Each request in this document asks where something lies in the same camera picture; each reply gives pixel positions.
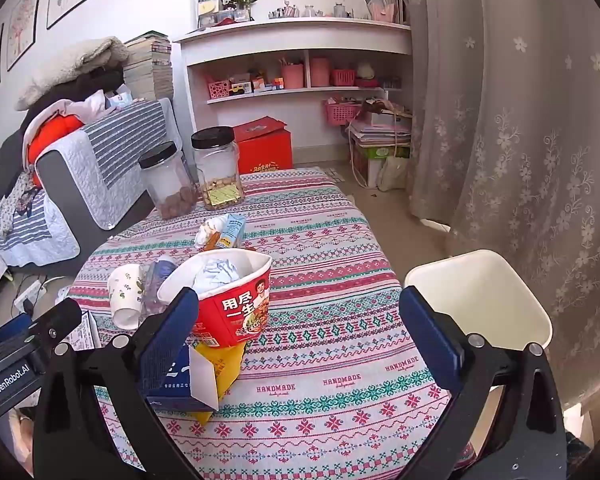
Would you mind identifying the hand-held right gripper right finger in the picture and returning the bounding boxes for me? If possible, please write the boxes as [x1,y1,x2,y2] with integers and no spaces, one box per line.
[396,285,567,480]

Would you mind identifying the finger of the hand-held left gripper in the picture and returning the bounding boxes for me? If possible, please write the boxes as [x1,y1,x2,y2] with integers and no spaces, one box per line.
[27,298,83,348]

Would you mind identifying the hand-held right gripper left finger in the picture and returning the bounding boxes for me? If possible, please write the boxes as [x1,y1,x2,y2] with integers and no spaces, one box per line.
[32,286,203,480]

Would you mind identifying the clear plastic water bottle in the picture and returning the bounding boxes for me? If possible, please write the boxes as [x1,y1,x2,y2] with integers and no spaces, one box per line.
[140,255,178,318]

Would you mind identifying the dark blue cardboard box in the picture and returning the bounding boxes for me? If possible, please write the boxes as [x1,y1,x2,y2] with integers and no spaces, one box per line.
[145,345,220,413]

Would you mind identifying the floral print paper cup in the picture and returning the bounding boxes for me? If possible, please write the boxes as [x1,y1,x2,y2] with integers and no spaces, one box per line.
[107,262,146,331]

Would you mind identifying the white plastic waste bin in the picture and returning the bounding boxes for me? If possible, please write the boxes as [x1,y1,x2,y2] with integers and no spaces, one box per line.
[404,250,553,361]

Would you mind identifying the yellow snack bag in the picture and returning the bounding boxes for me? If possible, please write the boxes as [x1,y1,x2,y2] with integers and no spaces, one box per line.
[190,342,246,423]

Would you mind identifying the red instant noodle cup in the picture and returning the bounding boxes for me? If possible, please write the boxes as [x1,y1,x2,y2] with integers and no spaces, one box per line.
[157,247,273,350]

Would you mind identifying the pale blue tissue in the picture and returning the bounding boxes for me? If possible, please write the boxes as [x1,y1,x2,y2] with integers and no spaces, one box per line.
[192,256,244,293]

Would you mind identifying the white tissue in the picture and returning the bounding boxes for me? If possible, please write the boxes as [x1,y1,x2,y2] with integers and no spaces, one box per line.
[195,217,228,248]

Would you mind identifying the light blue drink carton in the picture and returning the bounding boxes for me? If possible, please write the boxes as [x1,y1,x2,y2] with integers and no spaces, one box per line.
[207,212,247,251]

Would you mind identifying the printed paper leaflet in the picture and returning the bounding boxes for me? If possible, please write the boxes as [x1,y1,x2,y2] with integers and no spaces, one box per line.
[72,310,103,352]

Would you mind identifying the white power strip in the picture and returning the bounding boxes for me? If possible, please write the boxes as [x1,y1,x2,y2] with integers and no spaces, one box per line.
[15,280,48,311]

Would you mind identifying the striped quilted seat cover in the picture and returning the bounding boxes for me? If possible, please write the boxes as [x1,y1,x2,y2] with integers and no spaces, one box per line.
[0,187,81,268]

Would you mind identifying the floral patterned cloth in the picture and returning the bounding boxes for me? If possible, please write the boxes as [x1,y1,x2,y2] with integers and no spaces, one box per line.
[0,170,37,238]

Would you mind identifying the patterned woven tablecloth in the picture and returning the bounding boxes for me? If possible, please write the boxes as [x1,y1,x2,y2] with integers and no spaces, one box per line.
[62,166,477,480]

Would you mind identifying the grey sofa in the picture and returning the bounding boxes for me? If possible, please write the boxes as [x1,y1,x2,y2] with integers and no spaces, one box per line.
[0,97,183,276]

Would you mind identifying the small black-lidded clear jar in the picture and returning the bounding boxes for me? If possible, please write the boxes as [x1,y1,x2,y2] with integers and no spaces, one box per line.
[138,141,199,220]

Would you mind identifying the cream tote bag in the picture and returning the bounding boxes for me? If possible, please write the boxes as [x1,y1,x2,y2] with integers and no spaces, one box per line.
[377,156,409,192]

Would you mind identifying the large black-lidded clear jar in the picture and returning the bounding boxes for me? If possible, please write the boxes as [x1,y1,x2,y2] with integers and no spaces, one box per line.
[191,126,245,211]

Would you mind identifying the orange jacket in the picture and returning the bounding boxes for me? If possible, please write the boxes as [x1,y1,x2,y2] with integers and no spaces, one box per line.
[27,112,86,161]

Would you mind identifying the green-labelled cardboard carton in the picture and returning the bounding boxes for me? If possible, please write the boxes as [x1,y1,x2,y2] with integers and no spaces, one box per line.
[352,142,411,188]

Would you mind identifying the striped quilted sofa cover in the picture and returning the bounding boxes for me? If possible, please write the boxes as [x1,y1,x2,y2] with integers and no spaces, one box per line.
[37,99,178,231]

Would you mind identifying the red gift box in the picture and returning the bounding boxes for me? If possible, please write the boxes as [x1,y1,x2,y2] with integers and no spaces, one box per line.
[235,130,294,175]

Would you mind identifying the stack of papers and folders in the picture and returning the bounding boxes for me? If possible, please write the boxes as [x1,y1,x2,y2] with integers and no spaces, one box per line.
[347,105,413,148]

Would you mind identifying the white and pink clothes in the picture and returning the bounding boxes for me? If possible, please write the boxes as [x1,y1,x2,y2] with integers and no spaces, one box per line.
[55,91,112,126]

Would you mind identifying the grey floral lace curtain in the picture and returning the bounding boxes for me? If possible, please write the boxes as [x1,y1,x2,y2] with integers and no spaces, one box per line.
[397,0,600,411]

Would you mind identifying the black garment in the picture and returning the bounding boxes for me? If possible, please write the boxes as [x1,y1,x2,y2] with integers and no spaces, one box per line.
[20,70,126,131]

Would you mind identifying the hanging pink basket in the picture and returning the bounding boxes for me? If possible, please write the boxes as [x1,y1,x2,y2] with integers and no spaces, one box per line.
[322,100,361,126]

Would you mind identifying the beige fleece blanket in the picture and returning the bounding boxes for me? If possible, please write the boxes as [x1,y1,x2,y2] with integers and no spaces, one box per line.
[15,36,131,111]

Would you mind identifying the tall stack of books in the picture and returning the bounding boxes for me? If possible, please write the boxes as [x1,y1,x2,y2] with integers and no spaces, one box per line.
[122,32,175,103]

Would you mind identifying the pink cylinder pen holder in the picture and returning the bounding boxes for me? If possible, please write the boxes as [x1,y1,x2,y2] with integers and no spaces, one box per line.
[280,62,306,90]

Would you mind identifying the tall pink container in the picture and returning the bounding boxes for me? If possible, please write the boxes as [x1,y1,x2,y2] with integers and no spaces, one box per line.
[308,57,331,88]

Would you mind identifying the white shelf unit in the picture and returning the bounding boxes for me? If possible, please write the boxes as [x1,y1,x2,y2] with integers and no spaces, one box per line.
[172,0,413,133]

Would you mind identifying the pink desk organiser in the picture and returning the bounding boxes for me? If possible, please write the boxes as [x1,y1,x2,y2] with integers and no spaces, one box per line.
[365,0,409,23]

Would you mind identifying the medium framed wall picture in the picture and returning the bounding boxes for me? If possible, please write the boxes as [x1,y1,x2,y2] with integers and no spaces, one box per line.
[6,0,45,72]

